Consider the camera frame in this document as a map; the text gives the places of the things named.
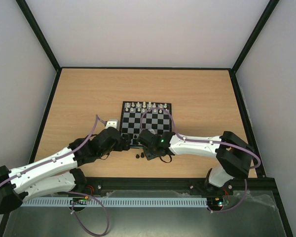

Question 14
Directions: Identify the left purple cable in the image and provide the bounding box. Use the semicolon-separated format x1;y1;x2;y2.
0;114;111;236

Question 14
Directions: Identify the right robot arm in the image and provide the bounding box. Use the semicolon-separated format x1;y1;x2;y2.
137;129;254;194

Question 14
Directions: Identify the black cage frame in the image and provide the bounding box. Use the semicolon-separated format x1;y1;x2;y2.
0;0;294;237

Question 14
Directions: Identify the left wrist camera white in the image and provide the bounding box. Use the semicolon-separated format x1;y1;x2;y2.
105;119;118;129

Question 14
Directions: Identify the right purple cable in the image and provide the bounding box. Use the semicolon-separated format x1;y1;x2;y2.
139;107;261;213

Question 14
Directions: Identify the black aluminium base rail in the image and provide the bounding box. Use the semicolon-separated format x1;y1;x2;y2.
14;176;274;197

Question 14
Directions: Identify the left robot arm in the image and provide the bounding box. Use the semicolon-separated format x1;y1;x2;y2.
0;127;132;214

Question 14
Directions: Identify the black and silver chessboard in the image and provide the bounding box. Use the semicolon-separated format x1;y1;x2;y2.
119;101;172;148

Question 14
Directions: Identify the purple cable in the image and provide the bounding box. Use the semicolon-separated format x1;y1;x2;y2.
0;114;111;236
139;107;261;213

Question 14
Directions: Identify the light blue cable duct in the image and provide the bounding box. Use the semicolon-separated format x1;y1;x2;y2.
21;197;208;208

